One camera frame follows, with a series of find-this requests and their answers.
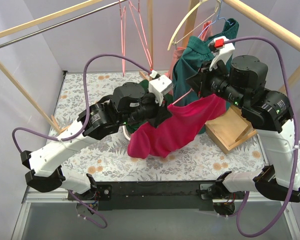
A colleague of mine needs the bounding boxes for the pink wire hanger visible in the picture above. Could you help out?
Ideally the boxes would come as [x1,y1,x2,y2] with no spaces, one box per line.
[118,0,128,77]
[128,0,153,69]
[172,88,193,106]

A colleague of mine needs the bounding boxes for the magenta t shirt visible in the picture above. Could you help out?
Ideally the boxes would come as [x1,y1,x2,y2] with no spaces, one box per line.
[127,94,226,159]

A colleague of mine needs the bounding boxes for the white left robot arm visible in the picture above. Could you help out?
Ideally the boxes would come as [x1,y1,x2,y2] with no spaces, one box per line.
[20,76,173,200]

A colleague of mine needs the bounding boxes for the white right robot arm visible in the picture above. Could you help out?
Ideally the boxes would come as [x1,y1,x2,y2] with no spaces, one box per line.
[186,55,300,203]

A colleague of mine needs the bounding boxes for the teal shorts on hanger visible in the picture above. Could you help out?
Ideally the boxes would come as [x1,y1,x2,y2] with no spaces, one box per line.
[171,17,240,136]

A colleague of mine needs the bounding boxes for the cream wooden hanger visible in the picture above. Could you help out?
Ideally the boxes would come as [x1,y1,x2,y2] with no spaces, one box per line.
[167,0,221,51]

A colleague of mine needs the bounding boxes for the salmon garment on hanger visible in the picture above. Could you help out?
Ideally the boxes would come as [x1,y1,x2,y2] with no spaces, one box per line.
[165,20,213,80]

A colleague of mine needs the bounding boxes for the dark green garment in basket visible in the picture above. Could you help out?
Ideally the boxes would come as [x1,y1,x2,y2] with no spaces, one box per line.
[126,79,173,134]

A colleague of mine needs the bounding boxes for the white laundry basket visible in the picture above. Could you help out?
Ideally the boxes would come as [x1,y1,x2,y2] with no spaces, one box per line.
[122,125,131,141]

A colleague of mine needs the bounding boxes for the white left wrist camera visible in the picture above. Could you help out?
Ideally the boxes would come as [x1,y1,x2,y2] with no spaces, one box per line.
[148,70,173,106]

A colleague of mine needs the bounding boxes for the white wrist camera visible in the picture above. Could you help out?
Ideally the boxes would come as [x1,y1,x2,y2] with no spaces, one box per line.
[148,70,173,106]
[209,36,235,72]

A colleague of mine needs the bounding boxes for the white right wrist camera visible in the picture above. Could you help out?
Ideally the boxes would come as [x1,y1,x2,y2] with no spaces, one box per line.
[209,36,235,72]

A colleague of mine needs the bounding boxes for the wooden clothes rack frame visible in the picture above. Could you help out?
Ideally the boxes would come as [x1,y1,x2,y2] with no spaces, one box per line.
[0,0,300,133]

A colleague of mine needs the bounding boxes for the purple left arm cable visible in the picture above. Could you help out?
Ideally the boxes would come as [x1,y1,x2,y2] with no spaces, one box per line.
[11,53,156,230]

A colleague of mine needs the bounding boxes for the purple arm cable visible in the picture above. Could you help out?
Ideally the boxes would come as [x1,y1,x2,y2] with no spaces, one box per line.
[229,36,300,238]
[11,53,156,230]

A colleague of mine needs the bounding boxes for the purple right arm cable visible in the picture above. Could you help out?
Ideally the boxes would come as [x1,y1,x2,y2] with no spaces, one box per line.
[229,36,300,238]

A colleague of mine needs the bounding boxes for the metal hanging rail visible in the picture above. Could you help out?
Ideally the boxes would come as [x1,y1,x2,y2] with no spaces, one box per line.
[0,0,126,49]

